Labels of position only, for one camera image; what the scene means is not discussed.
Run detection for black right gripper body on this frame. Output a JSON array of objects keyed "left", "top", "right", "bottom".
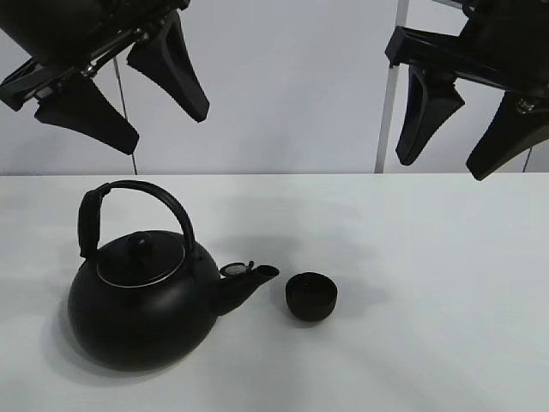
[{"left": 385, "top": 1, "right": 548, "bottom": 97}]

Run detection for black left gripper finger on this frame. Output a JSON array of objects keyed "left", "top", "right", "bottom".
[
  {"left": 34, "top": 74, "right": 139, "bottom": 155},
  {"left": 127, "top": 10, "right": 209, "bottom": 122}
]

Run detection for white vertical frame post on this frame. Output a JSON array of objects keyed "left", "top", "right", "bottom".
[{"left": 374, "top": 0, "right": 409, "bottom": 174}]

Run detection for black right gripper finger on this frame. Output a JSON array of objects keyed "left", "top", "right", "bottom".
[
  {"left": 466, "top": 92, "right": 548, "bottom": 181},
  {"left": 396, "top": 65, "right": 465, "bottom": 166}
]

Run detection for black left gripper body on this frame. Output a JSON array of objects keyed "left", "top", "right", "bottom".
[{"left": 0, "top": 0, "right": 190, "bottom": 113}]

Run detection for small black teacup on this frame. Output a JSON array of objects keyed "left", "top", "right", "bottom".
[{"left": 285, "top": 272, "right": 338, "bottom": 323}]

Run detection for black metal teapot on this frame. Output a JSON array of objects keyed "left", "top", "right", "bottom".
[{"left": 67, "top": 179, "right": 280, "bottom": 370}]

